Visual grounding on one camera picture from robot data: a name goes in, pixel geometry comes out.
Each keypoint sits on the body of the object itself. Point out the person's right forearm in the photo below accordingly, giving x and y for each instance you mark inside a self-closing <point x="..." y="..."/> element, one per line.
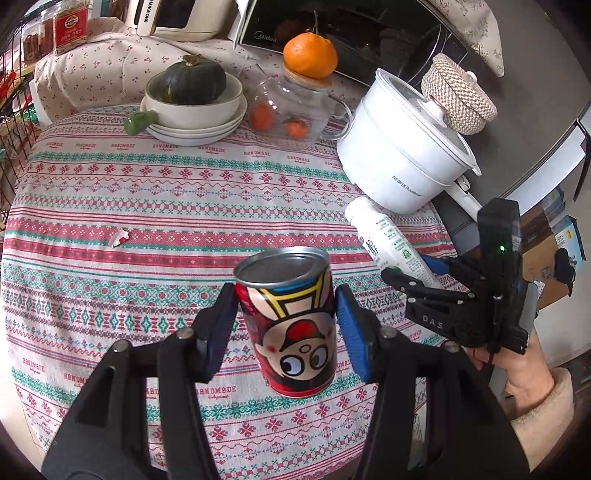
<point x="545" y="429"/>

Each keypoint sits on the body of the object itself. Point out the small tangerine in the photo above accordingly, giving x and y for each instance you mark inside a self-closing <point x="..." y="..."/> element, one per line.
<point x="296" y="129"/>
<point x="262" y="117"/>

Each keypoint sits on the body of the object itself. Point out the white electric cooking pot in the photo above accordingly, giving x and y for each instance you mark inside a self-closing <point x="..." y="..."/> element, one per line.
<point x="397" y="157"/>

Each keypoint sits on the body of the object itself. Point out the white bottle with green print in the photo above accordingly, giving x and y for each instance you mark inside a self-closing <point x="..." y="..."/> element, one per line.
<point x="383" y="235"/>

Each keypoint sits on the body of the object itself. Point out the cherry print cloth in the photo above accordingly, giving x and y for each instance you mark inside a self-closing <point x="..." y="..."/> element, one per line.
<point x="101" y="69"/>

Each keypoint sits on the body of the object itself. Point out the large tangerine with stem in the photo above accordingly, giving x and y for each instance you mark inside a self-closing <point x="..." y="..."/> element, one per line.
<point x="309" y="53"/>

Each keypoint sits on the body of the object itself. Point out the cardboard box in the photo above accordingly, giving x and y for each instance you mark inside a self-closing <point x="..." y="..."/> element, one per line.
<point x="538" y="265"/>

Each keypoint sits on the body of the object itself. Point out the glass teapot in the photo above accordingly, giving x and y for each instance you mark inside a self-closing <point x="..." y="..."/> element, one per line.
<point x="288" y="99"/>

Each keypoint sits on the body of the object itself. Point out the dark green squash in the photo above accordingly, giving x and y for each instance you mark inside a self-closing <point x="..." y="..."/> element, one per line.
<point x="194" y="81"/>

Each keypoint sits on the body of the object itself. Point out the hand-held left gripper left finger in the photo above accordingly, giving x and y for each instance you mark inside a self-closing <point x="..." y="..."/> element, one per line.
<point x="219" y="334"/>

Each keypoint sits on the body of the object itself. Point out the dark grey refrigerator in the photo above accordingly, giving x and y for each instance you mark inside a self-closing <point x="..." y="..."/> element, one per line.
<point x="531" y="138"/>

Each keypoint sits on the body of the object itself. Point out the cream countertop appliance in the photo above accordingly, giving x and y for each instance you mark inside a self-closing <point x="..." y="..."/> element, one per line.
<point x="203" y="23"/>

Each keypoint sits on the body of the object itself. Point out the black microwave oven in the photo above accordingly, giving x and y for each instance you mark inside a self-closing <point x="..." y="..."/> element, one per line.
<point x="369" y="37"/>

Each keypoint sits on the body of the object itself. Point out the torn paper scrap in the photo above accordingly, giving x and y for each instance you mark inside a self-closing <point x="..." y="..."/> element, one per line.
<point x="119" y="236"/>

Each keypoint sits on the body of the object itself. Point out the floral cover cloth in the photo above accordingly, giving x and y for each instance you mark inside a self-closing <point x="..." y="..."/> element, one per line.
<point x="475" y="32"/>

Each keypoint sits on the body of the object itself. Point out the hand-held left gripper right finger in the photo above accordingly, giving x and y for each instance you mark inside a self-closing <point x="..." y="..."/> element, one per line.
<point x="353" y="334"/>

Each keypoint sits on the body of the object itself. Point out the patterned knit-print tablecloth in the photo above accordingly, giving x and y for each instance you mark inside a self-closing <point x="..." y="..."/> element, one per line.
<point x="138" y="194"/>

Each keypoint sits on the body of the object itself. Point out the person's right hand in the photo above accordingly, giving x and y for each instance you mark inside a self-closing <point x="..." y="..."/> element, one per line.
<point x="528" y="374"/>

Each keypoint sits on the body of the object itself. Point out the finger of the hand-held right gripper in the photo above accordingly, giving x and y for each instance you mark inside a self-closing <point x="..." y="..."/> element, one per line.
<point x="455" y="268"/>
<point x="408" y="282"/>

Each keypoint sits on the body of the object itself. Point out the red cartoon drink can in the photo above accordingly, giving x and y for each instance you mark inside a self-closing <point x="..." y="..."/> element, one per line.
<point x="286" y="323"/>

